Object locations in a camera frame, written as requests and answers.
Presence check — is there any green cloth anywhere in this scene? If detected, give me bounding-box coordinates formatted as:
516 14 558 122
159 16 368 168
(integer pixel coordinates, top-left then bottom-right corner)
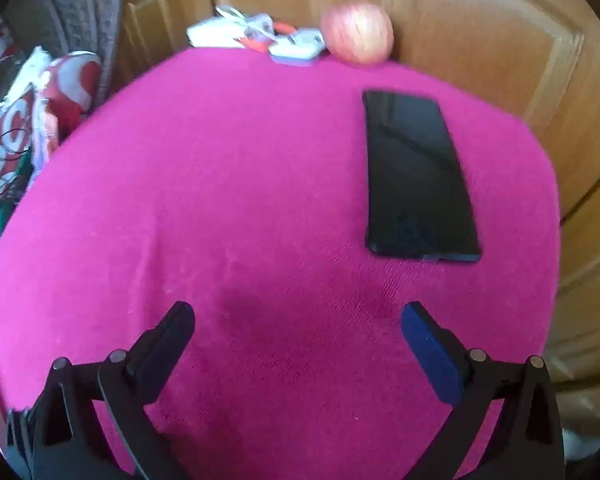
0 155 33 241

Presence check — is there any small white display device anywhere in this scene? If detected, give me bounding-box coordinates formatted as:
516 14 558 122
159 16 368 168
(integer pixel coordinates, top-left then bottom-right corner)
240 12 276 43

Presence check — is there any red white seat cushion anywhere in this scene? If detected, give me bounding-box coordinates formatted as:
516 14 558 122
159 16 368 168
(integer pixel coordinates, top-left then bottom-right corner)
40 51 105 126

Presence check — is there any white rectangular power bank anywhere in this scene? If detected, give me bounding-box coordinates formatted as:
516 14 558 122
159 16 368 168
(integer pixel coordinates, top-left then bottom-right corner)
187 19 246 50

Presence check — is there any thin white cable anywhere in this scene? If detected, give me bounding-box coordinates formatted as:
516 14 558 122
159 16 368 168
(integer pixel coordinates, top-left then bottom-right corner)
215 5 252 24

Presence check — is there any red apple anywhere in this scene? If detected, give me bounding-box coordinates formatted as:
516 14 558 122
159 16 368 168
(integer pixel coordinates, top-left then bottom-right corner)
321 2 395 66

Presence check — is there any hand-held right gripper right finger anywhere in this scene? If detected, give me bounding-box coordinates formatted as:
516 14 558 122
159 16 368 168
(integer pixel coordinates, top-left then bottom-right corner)
401 301 567 480

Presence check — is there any square red white cushion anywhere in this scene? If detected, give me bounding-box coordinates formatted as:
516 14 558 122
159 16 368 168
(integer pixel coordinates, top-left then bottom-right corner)
0 47 61 201

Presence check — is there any white round-button device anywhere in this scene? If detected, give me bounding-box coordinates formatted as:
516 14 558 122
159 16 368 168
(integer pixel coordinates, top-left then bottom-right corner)
271 27 327 67

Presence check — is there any black smartphone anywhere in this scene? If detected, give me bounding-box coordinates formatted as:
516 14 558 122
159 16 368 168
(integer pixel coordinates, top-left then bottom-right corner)
362 90 482 263

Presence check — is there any magenta tablecloth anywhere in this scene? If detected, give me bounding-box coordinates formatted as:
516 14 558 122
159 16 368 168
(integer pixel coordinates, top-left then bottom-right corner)
0 45 563 480

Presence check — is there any orange strap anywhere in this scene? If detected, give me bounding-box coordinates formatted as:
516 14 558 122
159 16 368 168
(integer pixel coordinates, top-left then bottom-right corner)
242 22 293 54

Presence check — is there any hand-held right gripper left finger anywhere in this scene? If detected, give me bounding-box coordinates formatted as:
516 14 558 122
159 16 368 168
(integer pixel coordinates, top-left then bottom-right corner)
7 301 197 480

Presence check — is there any wicker hanging chair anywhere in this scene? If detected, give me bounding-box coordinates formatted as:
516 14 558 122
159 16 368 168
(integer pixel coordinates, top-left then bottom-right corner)
5 0 126 91

